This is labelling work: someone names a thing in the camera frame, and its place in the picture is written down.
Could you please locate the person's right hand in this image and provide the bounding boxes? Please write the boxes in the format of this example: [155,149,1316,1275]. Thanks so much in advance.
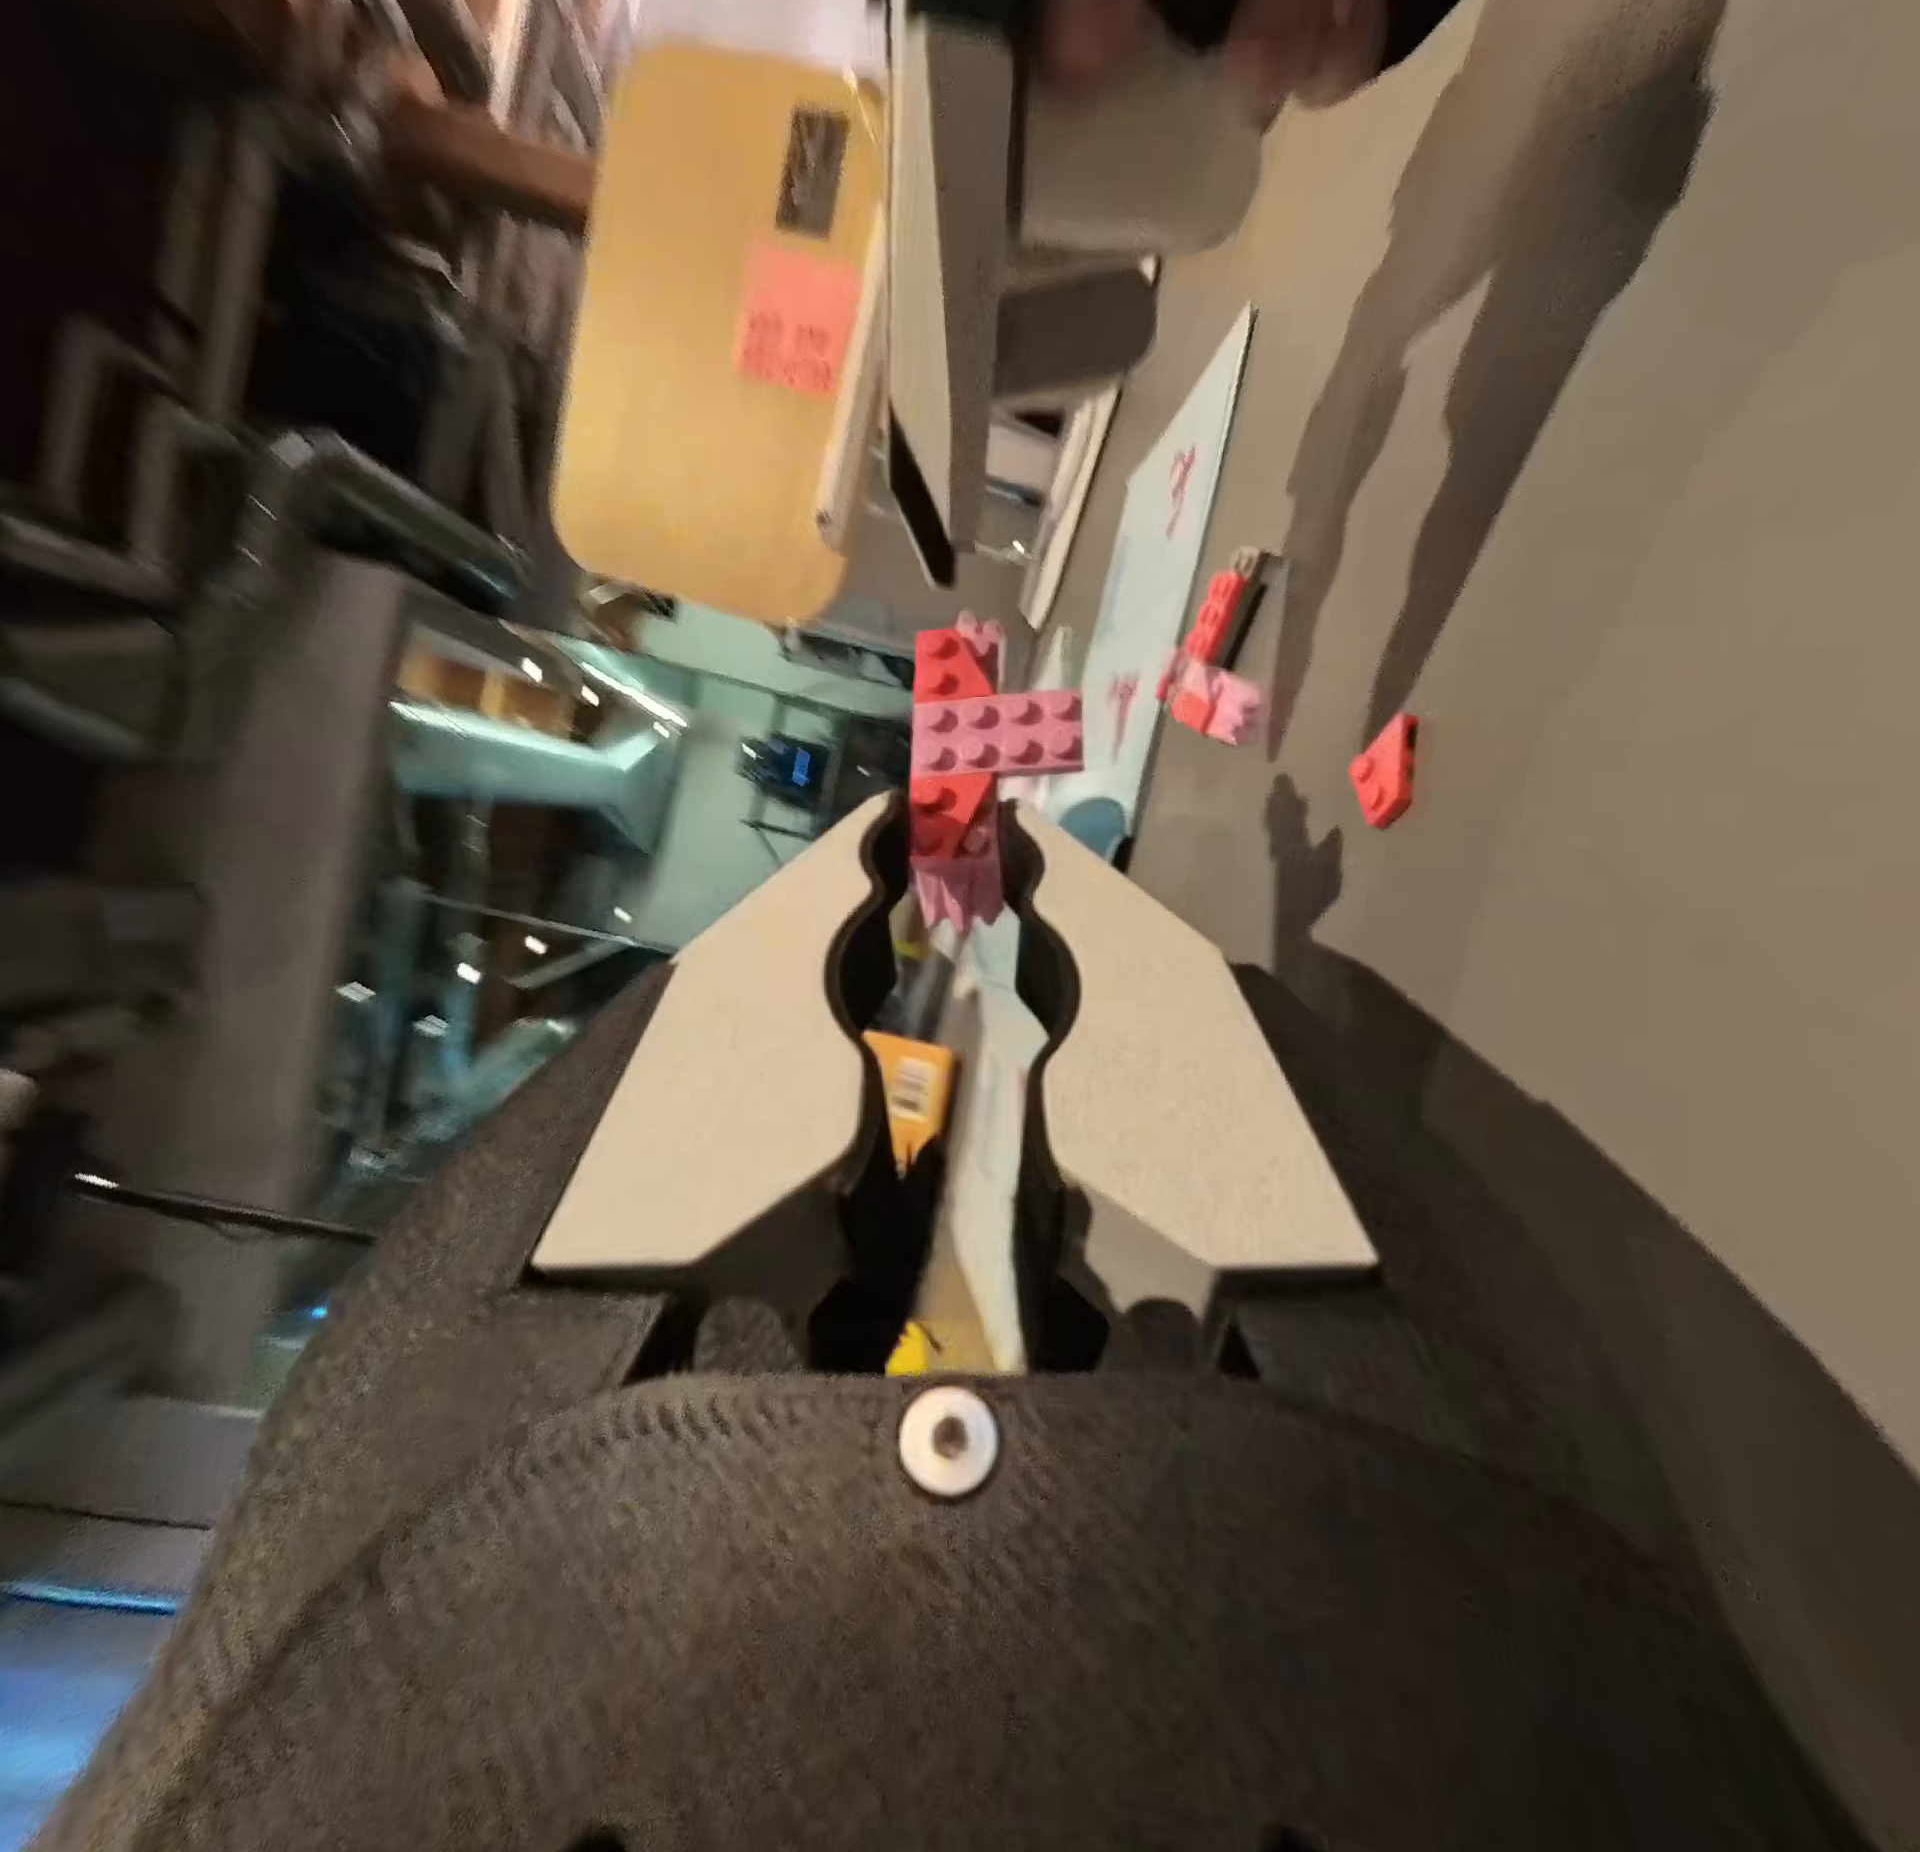
[1032,0,1392,108]

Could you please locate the black shelving rack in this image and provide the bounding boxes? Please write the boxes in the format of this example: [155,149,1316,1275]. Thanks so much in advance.
[735,735,832,834]

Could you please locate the metal ventilation duct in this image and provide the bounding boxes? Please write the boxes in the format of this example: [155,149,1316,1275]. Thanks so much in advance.
[391,690,683,850]

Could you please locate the orange toy brick box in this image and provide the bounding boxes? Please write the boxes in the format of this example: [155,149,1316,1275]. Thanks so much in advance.
[859,1028,961,1180]

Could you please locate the open instruction booklet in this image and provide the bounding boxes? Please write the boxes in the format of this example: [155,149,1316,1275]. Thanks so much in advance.
[930,304,1259,1379]

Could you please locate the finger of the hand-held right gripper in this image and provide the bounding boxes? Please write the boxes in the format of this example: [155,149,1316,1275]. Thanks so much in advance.
[884,6,1266,589]
[993,253,1165,402]

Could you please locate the pink sticky note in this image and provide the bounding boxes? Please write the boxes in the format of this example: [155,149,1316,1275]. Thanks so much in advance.
[735,244,863,392]

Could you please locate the red slope brick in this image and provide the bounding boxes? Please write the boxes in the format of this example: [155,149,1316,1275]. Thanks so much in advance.
[1347,712,1424,831]

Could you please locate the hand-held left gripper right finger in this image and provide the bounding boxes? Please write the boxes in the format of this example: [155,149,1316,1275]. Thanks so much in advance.
[1012,798,1383,1317]

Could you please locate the wooden book stand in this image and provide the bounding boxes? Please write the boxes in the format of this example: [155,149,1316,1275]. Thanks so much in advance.
[551,38,1122,636]

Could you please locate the pink red grey brick model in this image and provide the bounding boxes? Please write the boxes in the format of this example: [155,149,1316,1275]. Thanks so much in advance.
[1158,546,1293,752]

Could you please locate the pink plate brick assembly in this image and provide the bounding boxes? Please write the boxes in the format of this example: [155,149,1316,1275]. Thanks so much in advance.
[905,611,1092,938]

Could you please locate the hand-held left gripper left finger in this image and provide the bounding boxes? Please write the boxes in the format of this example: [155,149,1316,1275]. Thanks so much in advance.
[530,791,917,1273]

